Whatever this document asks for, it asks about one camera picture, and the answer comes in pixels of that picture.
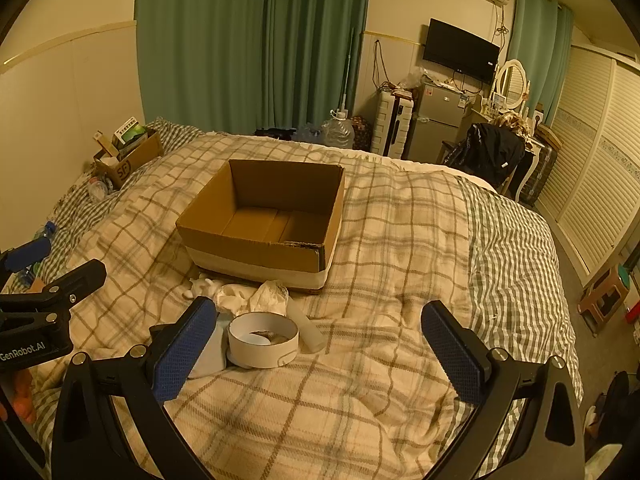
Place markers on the small SF cardboard box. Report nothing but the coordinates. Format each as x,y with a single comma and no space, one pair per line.
147,150

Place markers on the small wooden stool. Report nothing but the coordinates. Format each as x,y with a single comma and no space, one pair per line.
603,297

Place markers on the blue tissue pack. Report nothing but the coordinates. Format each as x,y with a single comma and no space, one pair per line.
213,358

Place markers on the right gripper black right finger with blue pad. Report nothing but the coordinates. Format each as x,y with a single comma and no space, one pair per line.
546,442

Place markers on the white translucent tube bottle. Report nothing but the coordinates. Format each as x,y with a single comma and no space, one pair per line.
311,336

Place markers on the green curtain right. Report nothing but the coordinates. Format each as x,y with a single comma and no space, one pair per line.
540,40

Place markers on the cream plaid blanket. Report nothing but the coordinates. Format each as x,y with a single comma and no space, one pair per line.
310,309

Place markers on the white oval vanity mirror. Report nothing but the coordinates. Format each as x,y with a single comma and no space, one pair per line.
510,89

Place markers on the black wall television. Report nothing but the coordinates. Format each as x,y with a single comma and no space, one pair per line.
461,51

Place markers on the silver small refrigerator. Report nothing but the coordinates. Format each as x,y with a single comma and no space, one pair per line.
436,118

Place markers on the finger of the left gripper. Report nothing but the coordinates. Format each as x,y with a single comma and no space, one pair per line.
16,259
71,288

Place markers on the white louvered wardrobe doors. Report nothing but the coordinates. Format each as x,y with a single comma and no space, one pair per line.
591,198

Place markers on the blue plastic bottle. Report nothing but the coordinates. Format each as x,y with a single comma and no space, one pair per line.
48,231

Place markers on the green white box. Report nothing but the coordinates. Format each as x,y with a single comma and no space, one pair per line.
128,132

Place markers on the black jacket on chair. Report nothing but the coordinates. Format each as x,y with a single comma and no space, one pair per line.
489,152

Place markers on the green curtain left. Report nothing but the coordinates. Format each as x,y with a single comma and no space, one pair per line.
240,66

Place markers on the green curtain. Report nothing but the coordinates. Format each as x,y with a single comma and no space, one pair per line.
240,66
540,40

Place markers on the white round paper ring box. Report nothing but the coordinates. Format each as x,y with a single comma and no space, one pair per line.
262,340

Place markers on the white lace cloth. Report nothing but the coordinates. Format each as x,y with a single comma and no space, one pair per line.
236,299

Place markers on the person's left hand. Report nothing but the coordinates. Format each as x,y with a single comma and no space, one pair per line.
18,386

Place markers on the large clear water jug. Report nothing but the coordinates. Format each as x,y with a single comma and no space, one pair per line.
337,131

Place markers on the white round cartoon toy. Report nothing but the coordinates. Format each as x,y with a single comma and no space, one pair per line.
204,286

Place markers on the white hard suitcase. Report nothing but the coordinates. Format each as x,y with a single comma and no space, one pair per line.
392,123

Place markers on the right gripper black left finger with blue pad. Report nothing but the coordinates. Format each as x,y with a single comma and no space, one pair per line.
88,441

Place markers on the large open cardboard box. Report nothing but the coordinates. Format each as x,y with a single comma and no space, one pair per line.
267,220

